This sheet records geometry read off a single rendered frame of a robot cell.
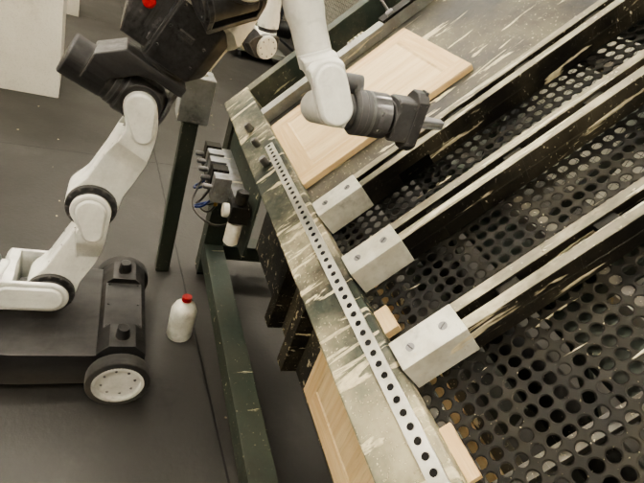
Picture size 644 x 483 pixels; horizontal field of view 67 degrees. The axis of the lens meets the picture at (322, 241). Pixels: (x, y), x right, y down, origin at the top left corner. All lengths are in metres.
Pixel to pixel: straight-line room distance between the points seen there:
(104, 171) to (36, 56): 2.56
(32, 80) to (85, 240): 2.59
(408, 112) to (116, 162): 0.88
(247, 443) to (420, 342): 0.87
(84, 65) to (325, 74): 0.73
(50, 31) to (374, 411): 3.54
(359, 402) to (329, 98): 0.53
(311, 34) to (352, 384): 0.61
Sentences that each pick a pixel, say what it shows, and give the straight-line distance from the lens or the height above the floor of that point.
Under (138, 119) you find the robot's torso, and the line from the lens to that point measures 1.44.
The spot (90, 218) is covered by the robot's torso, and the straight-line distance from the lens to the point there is 1.57.
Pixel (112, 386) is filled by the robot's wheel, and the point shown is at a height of 0.08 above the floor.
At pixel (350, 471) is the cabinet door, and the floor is 0.35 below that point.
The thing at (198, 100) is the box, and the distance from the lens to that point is 1.97.
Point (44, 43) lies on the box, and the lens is 4.02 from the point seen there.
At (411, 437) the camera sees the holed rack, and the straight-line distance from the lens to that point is 0.80.
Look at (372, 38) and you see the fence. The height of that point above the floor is 1.26.
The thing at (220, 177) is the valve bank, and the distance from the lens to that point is 1.59.
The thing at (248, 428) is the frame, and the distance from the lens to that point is 1.62.
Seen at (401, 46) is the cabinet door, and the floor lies 1.28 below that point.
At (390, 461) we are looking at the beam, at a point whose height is 0.85.
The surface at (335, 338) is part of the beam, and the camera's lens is 0.95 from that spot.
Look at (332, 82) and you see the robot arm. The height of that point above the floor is 1.27.
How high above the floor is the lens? 1.44
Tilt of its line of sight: 29 degrees down
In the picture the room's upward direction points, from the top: 21 degrees clockwise
